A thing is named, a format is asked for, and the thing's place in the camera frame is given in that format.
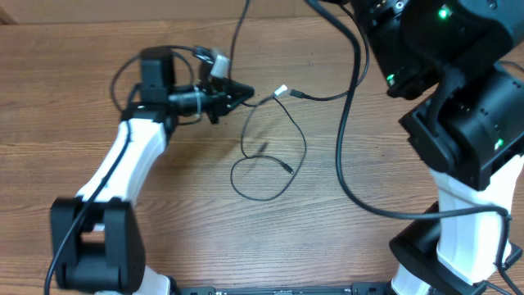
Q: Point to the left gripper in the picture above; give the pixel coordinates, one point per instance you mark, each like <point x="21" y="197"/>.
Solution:
<point x="216" y="91"/>

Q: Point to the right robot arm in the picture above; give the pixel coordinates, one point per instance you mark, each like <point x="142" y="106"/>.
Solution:
<point x="467" y="128"/>

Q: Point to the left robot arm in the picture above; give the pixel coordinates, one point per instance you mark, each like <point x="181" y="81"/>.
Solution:
<point x="97" y="247"/>

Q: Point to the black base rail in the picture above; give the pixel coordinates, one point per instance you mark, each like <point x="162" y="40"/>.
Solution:
<point x="352" y="289"/>

